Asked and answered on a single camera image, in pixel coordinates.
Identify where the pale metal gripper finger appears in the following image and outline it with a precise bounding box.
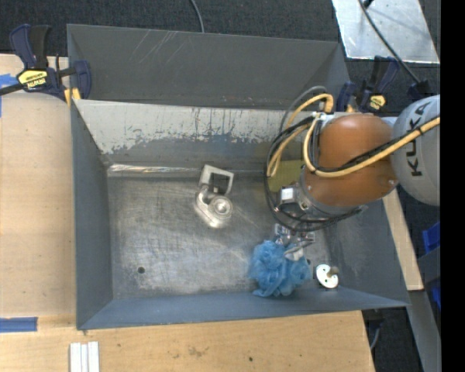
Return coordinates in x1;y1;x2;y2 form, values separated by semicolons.
285;230;317;262
274;225;291;248

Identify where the yellow-green flat block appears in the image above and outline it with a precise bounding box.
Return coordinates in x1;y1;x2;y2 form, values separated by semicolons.
267;160;307;194

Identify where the blue mesh bath sponge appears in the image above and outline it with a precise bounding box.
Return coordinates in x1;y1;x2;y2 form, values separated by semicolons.
247;239;313;299

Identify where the white round knob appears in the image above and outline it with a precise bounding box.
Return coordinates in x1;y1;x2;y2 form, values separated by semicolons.
315;263;340;291

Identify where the silver metal clamp piece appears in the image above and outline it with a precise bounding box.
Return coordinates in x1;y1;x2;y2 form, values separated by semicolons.
193;164;236;230

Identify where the grey metal bin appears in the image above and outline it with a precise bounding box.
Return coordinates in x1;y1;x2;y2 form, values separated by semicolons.
65;23;412;331

